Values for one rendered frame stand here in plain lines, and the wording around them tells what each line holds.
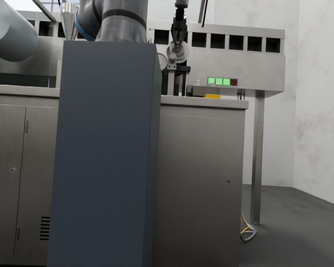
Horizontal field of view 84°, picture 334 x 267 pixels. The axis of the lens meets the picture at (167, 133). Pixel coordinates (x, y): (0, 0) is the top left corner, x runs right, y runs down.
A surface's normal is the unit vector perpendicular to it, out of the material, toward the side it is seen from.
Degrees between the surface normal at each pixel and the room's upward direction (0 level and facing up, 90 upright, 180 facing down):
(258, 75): 90
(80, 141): 90
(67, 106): 90
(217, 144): 90
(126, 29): 72
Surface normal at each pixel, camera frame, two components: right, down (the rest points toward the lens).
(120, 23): 0.14, -0.32
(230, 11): -0.04, -0.04
